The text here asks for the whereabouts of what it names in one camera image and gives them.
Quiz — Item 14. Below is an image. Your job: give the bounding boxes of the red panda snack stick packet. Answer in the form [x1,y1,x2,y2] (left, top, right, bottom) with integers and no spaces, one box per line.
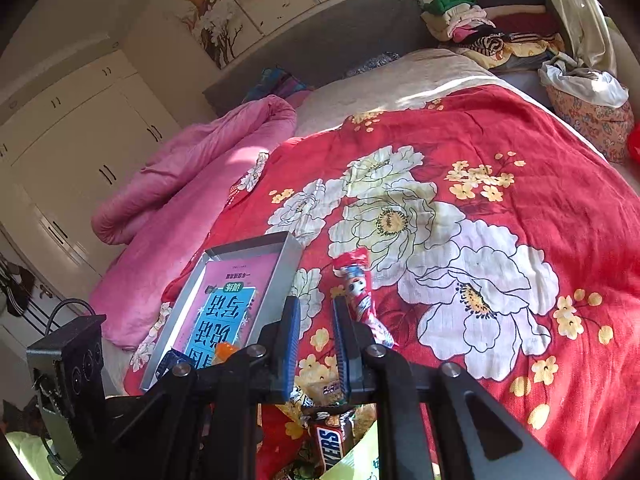
[333,247,397,349]

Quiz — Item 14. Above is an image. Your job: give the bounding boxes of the Snickers bar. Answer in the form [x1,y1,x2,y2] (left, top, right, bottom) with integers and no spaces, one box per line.
[303,404,356,472]

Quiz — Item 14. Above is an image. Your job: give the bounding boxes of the blue Oreo packet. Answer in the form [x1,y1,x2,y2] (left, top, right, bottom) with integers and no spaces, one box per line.
[155,349,195,379]

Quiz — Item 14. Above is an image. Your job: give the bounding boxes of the yellow snack packet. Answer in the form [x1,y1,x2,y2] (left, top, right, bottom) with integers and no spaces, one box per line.
[295,353,340,405]

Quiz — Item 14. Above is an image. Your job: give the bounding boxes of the orange rice cracker packet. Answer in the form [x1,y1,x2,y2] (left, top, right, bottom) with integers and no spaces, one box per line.
[212,341,239,365]

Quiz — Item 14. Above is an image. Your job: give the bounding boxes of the clear green label cracker packet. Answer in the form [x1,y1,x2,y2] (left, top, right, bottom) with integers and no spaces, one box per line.
[320,422,380,480]

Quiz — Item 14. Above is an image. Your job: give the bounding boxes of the grey tray box with book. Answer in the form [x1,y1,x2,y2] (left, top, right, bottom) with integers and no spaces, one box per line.
[140,232,303,391]

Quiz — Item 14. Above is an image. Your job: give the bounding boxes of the red floral blanket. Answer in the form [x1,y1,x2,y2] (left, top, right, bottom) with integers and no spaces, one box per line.
[121,83,640,480]

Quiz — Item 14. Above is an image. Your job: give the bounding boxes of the pink quilt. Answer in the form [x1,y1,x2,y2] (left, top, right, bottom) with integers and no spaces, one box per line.
[89,96,296,349]

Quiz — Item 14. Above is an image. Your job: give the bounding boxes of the blue patterned pillow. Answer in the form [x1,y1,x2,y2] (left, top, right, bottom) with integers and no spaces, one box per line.
[242,67,312,103]

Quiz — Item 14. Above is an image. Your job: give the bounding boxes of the cream wardrobe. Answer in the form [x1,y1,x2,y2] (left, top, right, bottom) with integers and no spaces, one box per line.
[1,51,180,298]

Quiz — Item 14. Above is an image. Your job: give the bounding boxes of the grey headboard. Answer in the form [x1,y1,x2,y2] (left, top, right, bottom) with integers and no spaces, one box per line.
[203,0,437,116]

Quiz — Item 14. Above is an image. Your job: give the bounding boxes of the floral fabric basket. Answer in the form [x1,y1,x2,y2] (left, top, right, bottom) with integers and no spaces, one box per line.
[538,53,634,162]

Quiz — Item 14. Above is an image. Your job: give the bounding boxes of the red plastic bag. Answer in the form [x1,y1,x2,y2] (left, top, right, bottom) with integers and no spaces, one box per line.
[627,124,640,164]

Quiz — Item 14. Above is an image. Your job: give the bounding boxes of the stack of folded clothes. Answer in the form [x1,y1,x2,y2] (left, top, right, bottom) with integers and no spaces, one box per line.
[421,0,565,72]

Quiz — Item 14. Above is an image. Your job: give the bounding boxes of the beige curtain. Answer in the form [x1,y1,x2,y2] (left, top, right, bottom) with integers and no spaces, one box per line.
[551,0,617,76]

